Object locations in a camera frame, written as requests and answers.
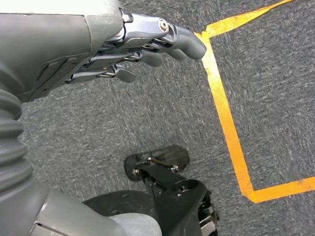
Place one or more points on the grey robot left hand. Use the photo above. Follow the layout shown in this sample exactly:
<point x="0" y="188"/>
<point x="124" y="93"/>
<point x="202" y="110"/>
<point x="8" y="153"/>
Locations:
<point x="49" y="45"/>

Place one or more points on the yellow floor tape square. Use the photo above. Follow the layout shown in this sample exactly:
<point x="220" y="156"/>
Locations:
<point x="226" y="123"/>

